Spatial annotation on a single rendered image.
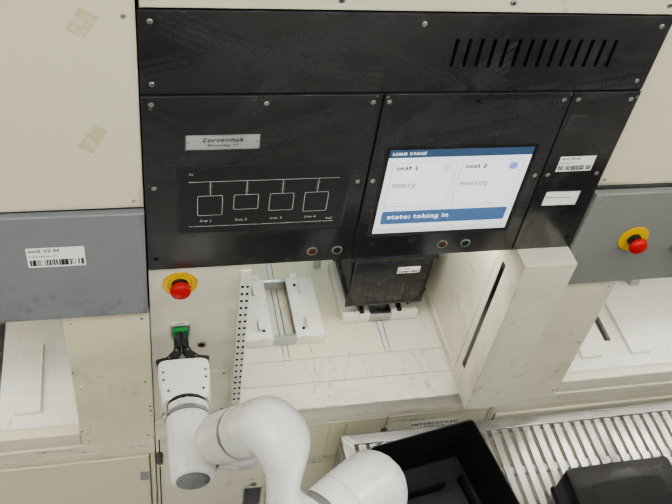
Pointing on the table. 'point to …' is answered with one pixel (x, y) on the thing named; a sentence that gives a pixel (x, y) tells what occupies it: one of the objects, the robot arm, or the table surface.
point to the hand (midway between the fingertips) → (181, 343)
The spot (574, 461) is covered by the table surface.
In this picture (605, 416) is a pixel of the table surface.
